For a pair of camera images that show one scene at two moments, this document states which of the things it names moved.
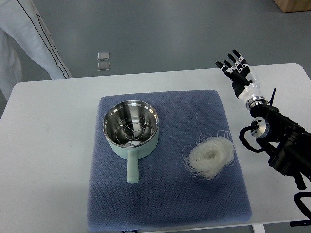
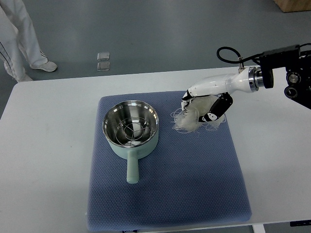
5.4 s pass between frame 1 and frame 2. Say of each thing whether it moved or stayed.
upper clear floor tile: stayed
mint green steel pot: stayed
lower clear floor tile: stayed
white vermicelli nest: moved
